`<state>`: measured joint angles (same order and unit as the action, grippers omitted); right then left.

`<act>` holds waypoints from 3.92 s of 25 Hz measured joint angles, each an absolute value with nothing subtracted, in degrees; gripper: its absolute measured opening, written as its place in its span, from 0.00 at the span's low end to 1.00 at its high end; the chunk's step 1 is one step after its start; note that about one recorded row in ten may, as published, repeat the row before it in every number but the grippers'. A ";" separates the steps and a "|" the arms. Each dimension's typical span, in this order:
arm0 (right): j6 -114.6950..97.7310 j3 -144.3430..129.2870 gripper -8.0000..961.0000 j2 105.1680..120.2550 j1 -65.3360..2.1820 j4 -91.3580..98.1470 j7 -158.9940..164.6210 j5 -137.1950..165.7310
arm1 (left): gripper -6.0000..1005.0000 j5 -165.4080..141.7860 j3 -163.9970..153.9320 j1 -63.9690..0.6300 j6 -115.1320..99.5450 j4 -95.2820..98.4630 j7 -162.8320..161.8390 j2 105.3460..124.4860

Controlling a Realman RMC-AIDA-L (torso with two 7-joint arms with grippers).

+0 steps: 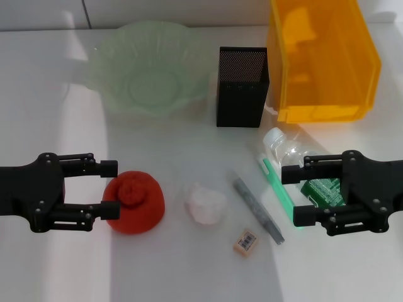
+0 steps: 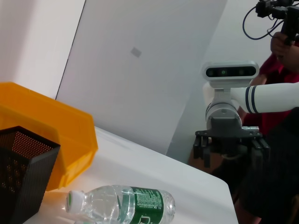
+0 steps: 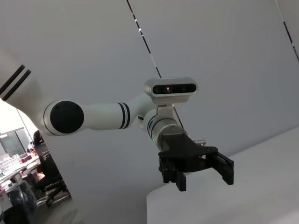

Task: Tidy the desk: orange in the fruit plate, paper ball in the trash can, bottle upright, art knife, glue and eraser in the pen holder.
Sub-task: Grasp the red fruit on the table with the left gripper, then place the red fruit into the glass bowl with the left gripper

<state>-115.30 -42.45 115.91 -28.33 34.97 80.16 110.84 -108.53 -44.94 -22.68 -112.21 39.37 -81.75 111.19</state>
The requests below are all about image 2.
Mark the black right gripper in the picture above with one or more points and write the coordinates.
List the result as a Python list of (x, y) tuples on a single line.
[(225, 137)]

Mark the clear water bottle green label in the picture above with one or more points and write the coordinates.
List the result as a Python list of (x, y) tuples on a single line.
[(144, 205)]

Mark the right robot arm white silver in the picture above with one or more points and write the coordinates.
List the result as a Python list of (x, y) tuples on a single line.
[(268, 98)]

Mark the black mesh pen holder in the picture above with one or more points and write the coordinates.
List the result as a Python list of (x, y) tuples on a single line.
[(30, 177)]

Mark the person's bare hand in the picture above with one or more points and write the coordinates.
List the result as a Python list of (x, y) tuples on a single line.
[(280, 50)]

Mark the person in red shirt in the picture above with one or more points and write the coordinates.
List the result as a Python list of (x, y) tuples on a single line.
[(278, 74)]

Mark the white backdrop board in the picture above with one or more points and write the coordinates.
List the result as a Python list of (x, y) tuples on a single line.
[(140, 93)]

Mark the small grey sticker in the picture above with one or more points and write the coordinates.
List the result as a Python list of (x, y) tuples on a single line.
[(136, 52)]

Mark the yellow plastic storage bin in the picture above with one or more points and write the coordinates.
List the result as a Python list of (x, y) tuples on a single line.
[(70, 130)]

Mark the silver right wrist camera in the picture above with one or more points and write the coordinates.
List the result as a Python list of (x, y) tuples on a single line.
[(229, 72)]

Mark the black handheld camera rig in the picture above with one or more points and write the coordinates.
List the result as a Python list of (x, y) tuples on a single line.
[(289, 16)]

